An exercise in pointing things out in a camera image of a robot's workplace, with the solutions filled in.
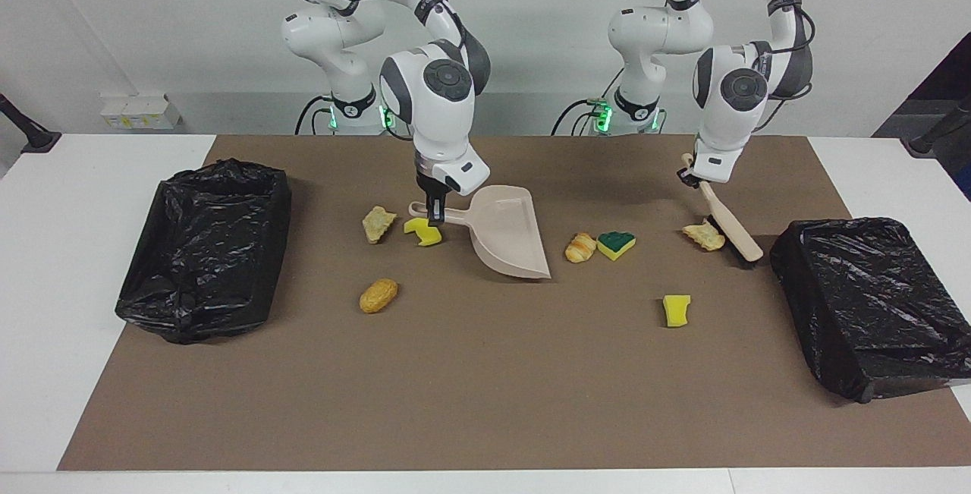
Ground notched yellow sponge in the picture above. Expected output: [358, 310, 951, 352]
[403, 219, 443, 247]

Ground torn croissant chunk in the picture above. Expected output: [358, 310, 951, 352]
[682, 222, 726, 252]

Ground torn pale bread chunk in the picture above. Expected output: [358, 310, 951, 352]
[362, 206, 398, 244]

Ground beige hand brush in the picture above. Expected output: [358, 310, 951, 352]
[680, 153, 765, 263]

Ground beige plastic dustpan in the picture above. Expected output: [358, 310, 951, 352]
[408, 185, 552, 280]

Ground green and yellow sponge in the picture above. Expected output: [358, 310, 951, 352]
[596, 231, 636, 261]

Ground peanut-shaped brown bread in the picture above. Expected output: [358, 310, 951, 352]
[359, 278, 399, 314]

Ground orange striped croissant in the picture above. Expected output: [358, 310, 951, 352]
[564, 232, 598, 263]

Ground yellow sponge wedge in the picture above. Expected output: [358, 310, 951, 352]
[662, 294, 692, 328]

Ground black bag-lined bin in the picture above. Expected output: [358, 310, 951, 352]
[769, 217, 971, 404]
[115, 159, 293, 345]

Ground brown table mat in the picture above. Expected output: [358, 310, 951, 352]
[58, 135, 971, 472]

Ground black stand foot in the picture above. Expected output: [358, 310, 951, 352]
[900, 96, 971, 159]
[0, 93, 61, 155]

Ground dark partition panel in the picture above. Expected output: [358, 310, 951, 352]
[872, 30, 971, 201]

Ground black base cable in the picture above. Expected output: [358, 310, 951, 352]
[551, 98, 608, 136]
[294, 94, 335, 136]

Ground white wall outlet box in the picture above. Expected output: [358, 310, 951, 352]
[100, 94, 183, 131]

